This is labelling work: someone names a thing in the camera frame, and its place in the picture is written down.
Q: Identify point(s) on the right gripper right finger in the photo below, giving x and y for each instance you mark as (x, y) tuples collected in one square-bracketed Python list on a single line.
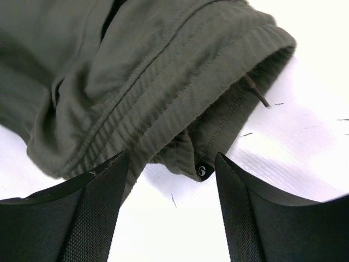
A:
[(264, 223)]

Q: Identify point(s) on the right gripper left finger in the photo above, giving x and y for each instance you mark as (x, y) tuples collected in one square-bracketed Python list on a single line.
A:
[(72, 221)]

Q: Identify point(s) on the olive green shorts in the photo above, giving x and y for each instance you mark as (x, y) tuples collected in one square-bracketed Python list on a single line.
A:
[(170, 82)]

